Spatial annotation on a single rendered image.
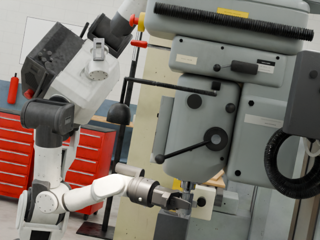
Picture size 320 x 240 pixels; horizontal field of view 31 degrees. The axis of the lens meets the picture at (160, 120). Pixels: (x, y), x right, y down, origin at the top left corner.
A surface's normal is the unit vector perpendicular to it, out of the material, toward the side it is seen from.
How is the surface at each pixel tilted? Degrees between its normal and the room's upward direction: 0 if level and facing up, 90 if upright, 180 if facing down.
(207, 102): 90
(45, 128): 100
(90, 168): 90
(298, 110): 90
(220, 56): 90
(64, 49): 58
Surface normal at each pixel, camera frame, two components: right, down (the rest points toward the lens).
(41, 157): -0.29, 0.20
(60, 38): 0.38, -0.43
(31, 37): -0.04, 0.04
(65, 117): 0.96, 0.15
